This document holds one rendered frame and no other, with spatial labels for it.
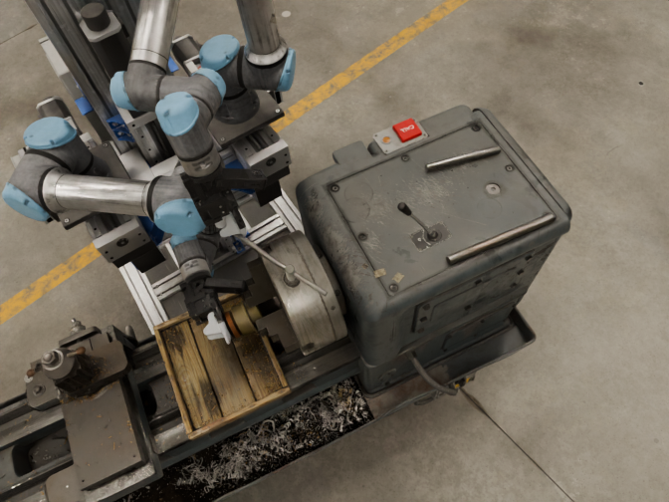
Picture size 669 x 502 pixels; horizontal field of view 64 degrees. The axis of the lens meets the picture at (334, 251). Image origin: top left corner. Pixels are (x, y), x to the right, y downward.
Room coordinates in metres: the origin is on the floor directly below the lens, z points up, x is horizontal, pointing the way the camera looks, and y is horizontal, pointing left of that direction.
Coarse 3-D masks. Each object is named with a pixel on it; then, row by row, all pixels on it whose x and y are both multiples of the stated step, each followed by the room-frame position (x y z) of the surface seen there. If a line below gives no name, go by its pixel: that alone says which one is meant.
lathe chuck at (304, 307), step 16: (288, 240) 0.69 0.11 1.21; (288, 256) 0.63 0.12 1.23; (272, 272) 0.59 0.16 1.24; (304, 272) 0.58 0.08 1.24; (288, 288) 0.55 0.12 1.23; (304, 288) 0.55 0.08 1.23; (288, 304) 0.51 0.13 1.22; (304, 304) 0.51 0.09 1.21; (320, 304) 0.51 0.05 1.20; (304, 320) 0.48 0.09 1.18; (320, 320) 0.48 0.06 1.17; (304, 336) 0.45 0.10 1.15; (320, 336) 0.46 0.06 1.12; (304, 352) 0.44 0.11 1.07
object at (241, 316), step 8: (240, 304) 0.58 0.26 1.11; (232, 312) 0.55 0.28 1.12; (240, 312) 0.55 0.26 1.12; (248, 312) 0.55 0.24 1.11; (256, 312) 0.55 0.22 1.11; (224, 320) 0.54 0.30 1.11; (232, 320) 0.53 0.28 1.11; (240, 320) 0.53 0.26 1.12; (248, 320) 0.53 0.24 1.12; (256, 320) 0.53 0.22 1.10; (232, 328) 0.52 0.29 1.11; (240, 328) 0.51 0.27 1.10; (248, 328) 0.51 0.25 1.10; (256, 328) 0.52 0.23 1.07; (232, 336) 0.50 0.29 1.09; (240, 336) 0.50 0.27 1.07
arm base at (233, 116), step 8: (232, 96) 1.17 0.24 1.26; (240, 96) 1.17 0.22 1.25; (248, 96) 1.19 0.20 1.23; (256, 96) 1.22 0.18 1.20; (224, 104) 1.17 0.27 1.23; (232, 104) 1.16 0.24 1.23; (240, 104) 1.17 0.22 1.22; (248, 104) 1.18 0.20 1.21; (256, 104) 1.20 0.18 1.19; (216, 112) 1.17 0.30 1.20; (224, 112) 1.17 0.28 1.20; (232, 112) 1.16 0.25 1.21; (240, 112) 1.16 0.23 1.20; (248, 112) 1.16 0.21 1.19; (256, 112) 1.18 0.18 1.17; (224, 120) 1.16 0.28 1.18; (232, 120) 1.15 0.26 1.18; (240, 120) 1.15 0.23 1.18; (248, 120) 1.16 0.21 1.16
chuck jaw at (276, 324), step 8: (280, 312) 0.54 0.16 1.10; (264, 320) 0.53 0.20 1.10; (272, 320) 0.52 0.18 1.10; (280, 320) 0.52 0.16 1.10; (288, 320) 0.52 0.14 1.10; (264, 328) 0.51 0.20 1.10; (272, 328) 0.50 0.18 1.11; (280, 328) 0.50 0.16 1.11; (288, 328) 0.50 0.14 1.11; (272, 336) 0.48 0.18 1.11; (280, 336) 0.48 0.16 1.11; (288, 336) 0.47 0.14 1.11; (296, 336) 0.47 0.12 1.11; (288, 344) 0.45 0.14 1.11; (296, 344) 0.45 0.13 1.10; (312, 344) 0.45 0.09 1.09; (288, 352) 0.44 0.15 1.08
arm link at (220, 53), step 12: (216, 36) 1.27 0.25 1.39; (228, 36) 1.26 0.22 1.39; (204, 48) 1.23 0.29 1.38; (216, 48) 1.22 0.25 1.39; (228, 48) 1.21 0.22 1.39; (240, 48) 1.22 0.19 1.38; (204, 60) 1.19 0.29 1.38; (216, 60) 1.17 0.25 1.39; (228, 60) 1.17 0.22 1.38; (240, 60) 1.18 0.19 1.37; (216, 72) 1.17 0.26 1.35; (228, 72) 1.16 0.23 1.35; (240, 72) 1.16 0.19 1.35; (228, 84) 1.16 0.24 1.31; (240, 84) 1.15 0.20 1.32; (228, 96) 1.17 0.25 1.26
